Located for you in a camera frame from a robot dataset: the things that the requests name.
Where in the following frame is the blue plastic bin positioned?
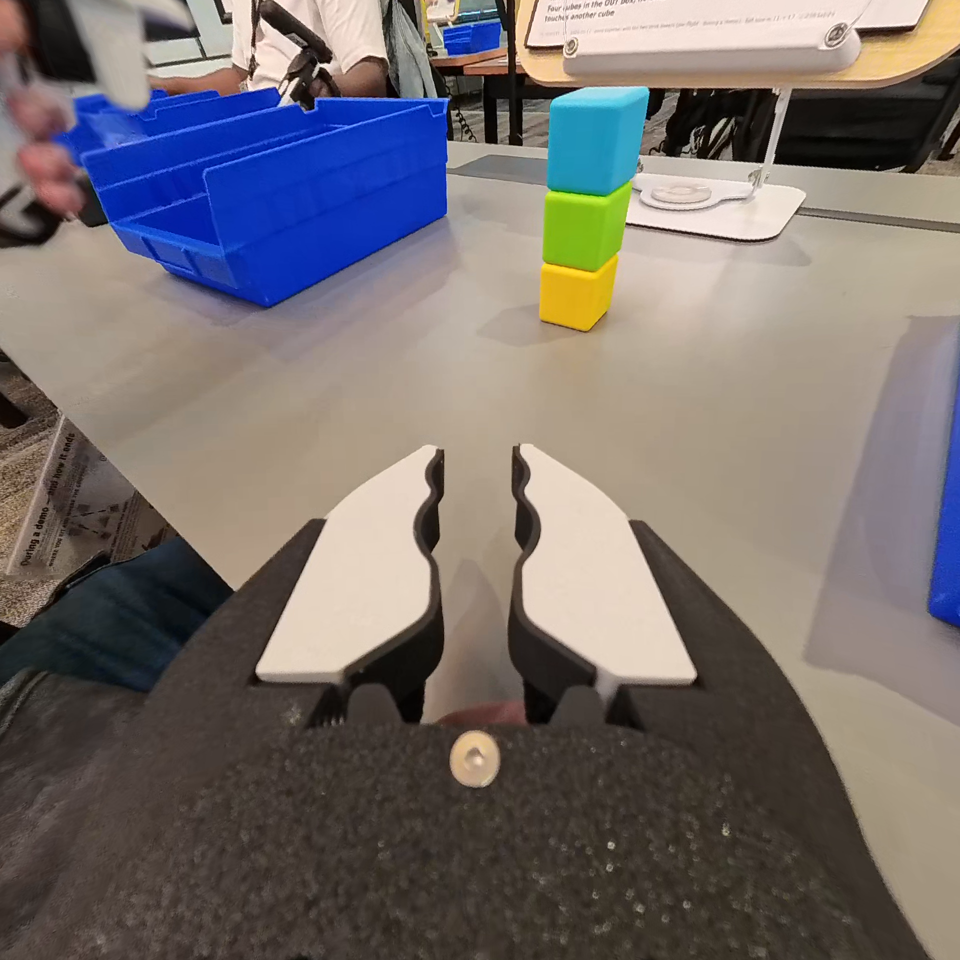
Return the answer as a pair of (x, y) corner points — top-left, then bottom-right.
(58, 88), (282, 162)
(927, 322), (960, 627)
(442, 21), (502, 57)
(78, 96), (451, 309)

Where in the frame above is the person's left hand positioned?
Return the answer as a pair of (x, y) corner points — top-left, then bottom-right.
(6, 91), (90, 220)

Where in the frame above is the cyan cube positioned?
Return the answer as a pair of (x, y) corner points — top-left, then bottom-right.
(546, 86), (651, 196)

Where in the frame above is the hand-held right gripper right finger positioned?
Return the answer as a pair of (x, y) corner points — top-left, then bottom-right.
(508, 442), (699, 725)

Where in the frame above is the yellow cube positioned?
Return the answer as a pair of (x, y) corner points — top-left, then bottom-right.
(538, 253), (620, 333)

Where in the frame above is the wooden document stand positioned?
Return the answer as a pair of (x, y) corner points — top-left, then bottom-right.
(516, 0), (960, 243)

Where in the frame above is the printed instruction poster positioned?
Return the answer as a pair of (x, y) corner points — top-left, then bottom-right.
(3, 416), (177, 575)

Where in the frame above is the grey desk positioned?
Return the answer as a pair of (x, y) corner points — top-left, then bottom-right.
(0, 142), (960, 960)

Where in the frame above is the green cube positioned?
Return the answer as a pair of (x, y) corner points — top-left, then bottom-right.
(542, 180), (633, 273)

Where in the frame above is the printed instruction sheet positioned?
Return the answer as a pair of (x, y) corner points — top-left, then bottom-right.
(525, 0), (931, 50)

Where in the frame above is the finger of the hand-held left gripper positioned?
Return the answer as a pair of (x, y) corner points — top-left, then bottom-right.
(71, 0), (199, 112)

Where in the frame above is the person's blue jeans leg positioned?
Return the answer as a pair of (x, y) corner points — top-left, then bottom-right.
(0, 536), (235, 695)

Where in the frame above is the grey jacket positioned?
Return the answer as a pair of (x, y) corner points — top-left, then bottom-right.
(382, 0), (450, 99)

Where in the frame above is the brown table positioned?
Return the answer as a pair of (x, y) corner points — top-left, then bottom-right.
(431, 48), (526, 144)

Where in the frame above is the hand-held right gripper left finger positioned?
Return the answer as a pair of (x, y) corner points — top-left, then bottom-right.
(255, 444), (445, 723)

